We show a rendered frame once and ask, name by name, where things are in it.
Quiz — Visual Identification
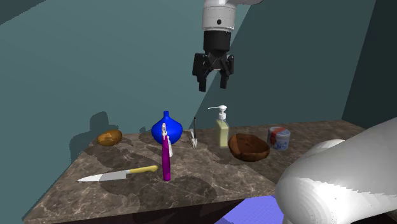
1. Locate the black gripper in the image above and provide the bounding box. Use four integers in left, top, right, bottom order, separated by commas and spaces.
192, 30, 235, 93

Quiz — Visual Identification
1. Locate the soap pump bottle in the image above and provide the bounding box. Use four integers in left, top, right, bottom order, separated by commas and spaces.
207, 104, 230, 149

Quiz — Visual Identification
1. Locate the blue round vase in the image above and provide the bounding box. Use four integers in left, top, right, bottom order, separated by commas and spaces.
151, 110, 184, 146

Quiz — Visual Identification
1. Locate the brown wooden bowl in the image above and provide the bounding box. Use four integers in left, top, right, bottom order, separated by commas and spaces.
228, 133, 271, 163

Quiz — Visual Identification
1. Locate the blue white can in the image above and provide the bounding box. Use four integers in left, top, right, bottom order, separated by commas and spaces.
267, 125, 291, 151

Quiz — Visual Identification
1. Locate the brown potato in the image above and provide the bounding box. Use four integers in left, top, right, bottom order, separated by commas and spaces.
97, 129, 123, 147

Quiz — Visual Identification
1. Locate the violet robot stand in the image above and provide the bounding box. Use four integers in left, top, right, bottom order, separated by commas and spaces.
214, 195, 285, 224

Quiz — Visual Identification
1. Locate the magenta handled peeler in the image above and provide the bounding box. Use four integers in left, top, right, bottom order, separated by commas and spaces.
160, 122, 174, 182

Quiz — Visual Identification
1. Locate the yellow handled kitchen knife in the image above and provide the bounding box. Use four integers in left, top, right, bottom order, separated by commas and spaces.
77, 165, 159, 183

